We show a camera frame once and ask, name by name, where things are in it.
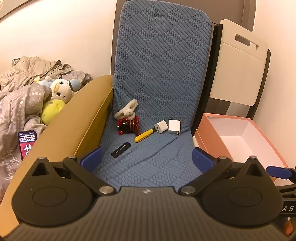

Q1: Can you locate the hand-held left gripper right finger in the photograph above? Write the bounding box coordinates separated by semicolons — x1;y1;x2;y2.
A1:
179;147;266;197

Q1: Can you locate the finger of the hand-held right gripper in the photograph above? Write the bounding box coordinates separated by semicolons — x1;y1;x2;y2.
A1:
266;165;296;182

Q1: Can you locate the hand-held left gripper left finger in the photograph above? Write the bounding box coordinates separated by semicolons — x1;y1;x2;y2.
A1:
31;148;118;197

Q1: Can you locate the pink cardboard box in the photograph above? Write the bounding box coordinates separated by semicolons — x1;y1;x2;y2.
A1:
195;113;289;179

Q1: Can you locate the red and black toy figure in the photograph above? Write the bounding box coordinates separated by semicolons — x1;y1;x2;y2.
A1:
116;116;140;136

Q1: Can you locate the black usb stick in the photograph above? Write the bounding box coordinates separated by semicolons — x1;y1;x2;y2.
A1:
111;141;132;159

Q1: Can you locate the white flat power adapter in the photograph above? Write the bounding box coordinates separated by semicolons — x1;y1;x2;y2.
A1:
168;119;181;136

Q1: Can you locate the yellow screwdriver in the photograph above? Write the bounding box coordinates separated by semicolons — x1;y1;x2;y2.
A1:
134;128;156;143

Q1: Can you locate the white cube charger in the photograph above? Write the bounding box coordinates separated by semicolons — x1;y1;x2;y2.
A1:
154;120;168;134

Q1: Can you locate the smartphone with red screen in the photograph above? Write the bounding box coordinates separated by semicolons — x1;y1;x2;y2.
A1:
18;131;37;160

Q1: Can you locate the white and yellow plush toy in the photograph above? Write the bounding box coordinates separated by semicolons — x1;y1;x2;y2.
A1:
41;78;81;126

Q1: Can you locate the grey patterned blanket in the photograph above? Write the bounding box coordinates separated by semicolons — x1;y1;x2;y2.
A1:
0;70;93;202

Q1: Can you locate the pale blue plush toy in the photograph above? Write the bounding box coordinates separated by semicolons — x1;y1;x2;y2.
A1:
33;76;52;87

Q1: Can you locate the blue textured seat cushion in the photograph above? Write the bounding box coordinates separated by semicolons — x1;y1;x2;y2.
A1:
91;0;213;188

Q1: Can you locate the beige folding chair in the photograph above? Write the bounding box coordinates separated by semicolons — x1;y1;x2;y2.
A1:
206;19;271;121

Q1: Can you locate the beige quilted jacket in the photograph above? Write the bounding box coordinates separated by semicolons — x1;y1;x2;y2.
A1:
0;56;74;91

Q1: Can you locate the white fuzzy plush keychain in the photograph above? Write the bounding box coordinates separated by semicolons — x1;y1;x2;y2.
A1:
114;99;138;121

